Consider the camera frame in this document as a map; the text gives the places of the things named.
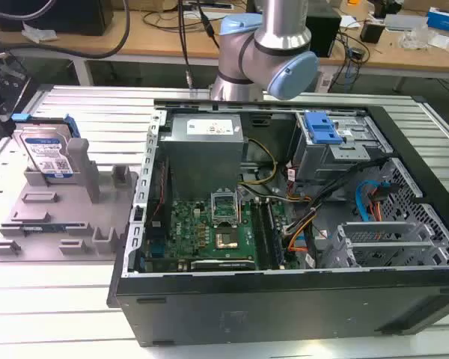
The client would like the yellow black power cable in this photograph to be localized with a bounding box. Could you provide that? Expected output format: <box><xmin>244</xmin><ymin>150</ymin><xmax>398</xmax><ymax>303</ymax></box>
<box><xmin>237</xmin><ymin>138</ymin><xmax>278</xmax><ymax>186</ymax></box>

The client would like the grey parts rack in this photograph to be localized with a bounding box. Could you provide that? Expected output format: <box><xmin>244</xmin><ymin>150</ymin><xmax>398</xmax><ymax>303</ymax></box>
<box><xmin>0</xmin><ymin>138</ymin><xmax>139</xmax><ymax>264</ymax></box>

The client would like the blue SATA wire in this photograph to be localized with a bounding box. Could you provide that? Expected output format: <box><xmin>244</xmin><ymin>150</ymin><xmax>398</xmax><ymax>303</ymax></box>
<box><xmin>353</xmin><ymin>179</ymin><xmax>391</xmax><ymax>232</ymax></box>

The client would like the socket cover metal frame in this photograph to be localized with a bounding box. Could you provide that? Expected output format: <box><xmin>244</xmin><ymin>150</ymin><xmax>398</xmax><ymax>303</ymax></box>
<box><xmin>208</xmin><ymin>188</ymin><xmax>239</xmax><ymax>228</ymax></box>

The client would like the black open PC case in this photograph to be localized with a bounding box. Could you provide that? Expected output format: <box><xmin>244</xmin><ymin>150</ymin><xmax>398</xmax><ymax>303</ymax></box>
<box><xmin>107</xmin><ymin>97</ymin><xmax>449</xmax><ymax>349</ymax></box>

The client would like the grey disk bay bracket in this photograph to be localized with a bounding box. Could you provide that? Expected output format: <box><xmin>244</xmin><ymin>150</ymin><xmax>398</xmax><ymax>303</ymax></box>
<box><xmin>321</xmin><ymin>221</ymin><xmax>441</xmax><ymax>269</ymax></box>

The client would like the blue white box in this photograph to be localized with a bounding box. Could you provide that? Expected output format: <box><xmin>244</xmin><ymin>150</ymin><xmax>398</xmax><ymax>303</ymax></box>
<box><xmin>426</xmin><ymin>6</ymin><xmax>449</xmax><ymax>31</ymax></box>

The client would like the black graphics card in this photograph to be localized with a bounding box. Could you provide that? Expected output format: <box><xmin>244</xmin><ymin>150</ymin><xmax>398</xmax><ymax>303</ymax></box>
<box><xmin>189</xmin><ymin>258</ymin><xmax>256</xmax><ymax>272</ymax></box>

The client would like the grey optical drive cage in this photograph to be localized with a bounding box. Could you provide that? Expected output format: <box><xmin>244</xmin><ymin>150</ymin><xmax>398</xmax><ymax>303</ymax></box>
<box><xmin>290</xmin><ymin>111</ymin><xmax>394</xmax><ymax>188</ymax></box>

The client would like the RAM stick on rack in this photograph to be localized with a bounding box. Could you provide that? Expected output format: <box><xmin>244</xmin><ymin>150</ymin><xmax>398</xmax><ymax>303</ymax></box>
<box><xmin>20</xmin><ymin>223</ymin><xmax>67</xmax><ymax>233</ymax></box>

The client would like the small black device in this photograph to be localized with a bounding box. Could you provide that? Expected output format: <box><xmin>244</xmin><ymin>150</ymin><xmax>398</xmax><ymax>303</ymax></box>
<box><xmin>359</xmin><ymin>20</ymin><xmax>385</xmax><ymax>43</ymax></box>

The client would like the wooden desk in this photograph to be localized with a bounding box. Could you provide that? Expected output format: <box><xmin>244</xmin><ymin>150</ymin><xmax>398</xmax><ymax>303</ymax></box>
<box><xmin>0</xmin><ymin>0</ymin><xmax>449</xmax><ymax>74</ymax></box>

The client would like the hard disk in blue carrier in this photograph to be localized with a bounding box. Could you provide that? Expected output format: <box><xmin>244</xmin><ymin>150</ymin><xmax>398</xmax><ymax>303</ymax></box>
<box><xmin>11</xmin><ymin>114</ymin><xmax>79</xmax><ymax>184</ymax></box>

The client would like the black box on desk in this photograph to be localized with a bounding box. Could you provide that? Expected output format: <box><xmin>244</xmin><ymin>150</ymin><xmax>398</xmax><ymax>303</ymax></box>
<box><xmin>0</xmin><ymin>0</ymin><xmax>115</xmax><ymax>37</ymax></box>

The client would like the blue drive bay latch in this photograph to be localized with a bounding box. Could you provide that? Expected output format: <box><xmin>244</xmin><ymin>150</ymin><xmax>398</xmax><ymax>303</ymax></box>
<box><xmin>303</xmin><ymin>111</ymin><xmax>343</xmax><ymax>147</ymax></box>

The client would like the orange power wire bundle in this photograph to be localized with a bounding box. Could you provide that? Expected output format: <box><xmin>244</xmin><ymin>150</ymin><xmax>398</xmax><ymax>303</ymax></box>
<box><xmin>367</xmin><ymin>188</ymin><xmax>387</xmax><ymax>224</ymax></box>

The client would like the thick grey cable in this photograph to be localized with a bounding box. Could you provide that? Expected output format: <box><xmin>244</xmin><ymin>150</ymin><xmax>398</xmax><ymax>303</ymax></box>
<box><xmin>0</xmin><ymin>0</ymin><xmax>131</xmax><ymax>59</ymax></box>

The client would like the green motherboard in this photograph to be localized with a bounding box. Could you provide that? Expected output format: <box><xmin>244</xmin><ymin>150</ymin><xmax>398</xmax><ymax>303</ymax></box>
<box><xmin>144</xmin><ymin>197</ymin><xmax>285</xmax><ymax>271</ymax></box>

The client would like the thin black hanging cable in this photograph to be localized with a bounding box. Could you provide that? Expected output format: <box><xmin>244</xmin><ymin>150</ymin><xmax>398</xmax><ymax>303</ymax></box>
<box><xmin>177</xmin><ymin>0</ymin><xmax>194</xmax><ymax>89</ymax></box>

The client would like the grey power supply unit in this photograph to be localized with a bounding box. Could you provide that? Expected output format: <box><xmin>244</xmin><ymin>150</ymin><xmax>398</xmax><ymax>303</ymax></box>
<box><xmin>157</xmin><ymin>114</ymin><xmax>249</xmax><ymax>201</ymax></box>

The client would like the black computer tower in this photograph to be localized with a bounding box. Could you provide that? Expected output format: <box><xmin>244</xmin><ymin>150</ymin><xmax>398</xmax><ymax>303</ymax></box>
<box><xmin>305</xmin><ymin>5</ymin><xmax>341</xmax><ymax>58</ymax></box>

